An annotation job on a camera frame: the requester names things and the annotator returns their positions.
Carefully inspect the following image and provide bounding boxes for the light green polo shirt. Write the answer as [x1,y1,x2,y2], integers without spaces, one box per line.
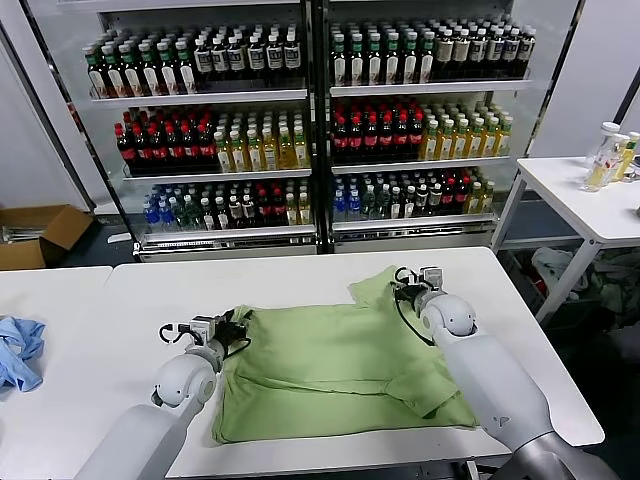
[208,264,479,446]

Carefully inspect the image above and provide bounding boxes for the bystander dark trouser leg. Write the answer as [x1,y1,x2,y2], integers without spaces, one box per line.
[607,322,640,359]

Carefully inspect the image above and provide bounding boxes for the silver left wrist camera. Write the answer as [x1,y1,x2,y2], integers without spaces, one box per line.
[192,315,216,344]

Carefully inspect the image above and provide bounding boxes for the beverage display shelf unit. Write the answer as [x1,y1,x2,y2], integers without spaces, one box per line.
[319,0,584,256]
[22,0,321,264]

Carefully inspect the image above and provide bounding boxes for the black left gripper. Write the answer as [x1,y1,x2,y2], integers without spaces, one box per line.
[213,309,250,352]

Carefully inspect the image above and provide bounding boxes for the dark bottle blue white label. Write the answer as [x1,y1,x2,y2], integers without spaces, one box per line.
[469,28,488,80]
[265,34,285,81]
[518,28,537,79]
[502,28,520,79]
[247,35,267,82]
[227,37,247,84]
[193,38,213,86]
[211,38,230,85]
[283,33,302,81]
[486,28,505,80]

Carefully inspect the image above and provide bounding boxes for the green garment pile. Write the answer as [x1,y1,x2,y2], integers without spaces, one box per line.
[592,249,640,316]

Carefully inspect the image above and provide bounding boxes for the yellow juice bottle green cap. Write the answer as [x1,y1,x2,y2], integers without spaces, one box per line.
[610,140,640,184]

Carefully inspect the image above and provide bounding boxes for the green cap tea bottle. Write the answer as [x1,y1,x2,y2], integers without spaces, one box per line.
[122,44,145,98]
[348,33,367,87]
[175,42,198,95]
[140,44,162,97]
[330,33,349,87]
[419,32,436,85]
[384,32,402,86]
[105,45,127,99]
[366,32,385,86]
[87,47,110,100]
[157,43,180,96]
[402,32,420,85]

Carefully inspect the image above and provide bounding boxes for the dark bottle beige label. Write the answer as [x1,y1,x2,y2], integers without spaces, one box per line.
[435,30,455,81]
[452,29,471,80]

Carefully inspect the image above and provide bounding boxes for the yellow juice bottle white cap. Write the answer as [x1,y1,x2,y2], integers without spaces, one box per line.
[582,134,630,194]

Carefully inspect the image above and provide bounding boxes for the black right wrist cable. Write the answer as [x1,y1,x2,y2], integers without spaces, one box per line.
[392,267,436,346]

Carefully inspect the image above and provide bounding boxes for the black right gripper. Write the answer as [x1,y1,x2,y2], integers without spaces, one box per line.
[389,271,427,308]

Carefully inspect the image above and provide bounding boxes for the white side table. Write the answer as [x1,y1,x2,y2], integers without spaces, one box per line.
[492,157,640,326]

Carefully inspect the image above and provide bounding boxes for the light blue crumpled garment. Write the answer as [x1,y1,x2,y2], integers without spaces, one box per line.
[0,314,48,394]

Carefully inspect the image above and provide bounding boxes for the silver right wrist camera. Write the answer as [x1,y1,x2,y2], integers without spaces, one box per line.
[418,267,445,291]

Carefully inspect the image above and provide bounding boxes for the light grey garment pile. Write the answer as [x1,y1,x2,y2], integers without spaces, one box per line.
[530,248,591,301]

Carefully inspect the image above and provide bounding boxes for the clear bottle red print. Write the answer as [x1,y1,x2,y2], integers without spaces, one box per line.
[584,122,620,171]

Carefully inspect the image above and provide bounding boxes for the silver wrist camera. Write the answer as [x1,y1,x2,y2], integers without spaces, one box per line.
[418,267,445,291]
[192,315,216,344]

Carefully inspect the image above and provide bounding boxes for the silver metal rods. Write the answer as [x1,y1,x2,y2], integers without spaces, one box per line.
[1,224,50,245]

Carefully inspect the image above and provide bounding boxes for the brown cardboard box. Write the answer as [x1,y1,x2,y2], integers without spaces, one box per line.
[0,204,96,271]

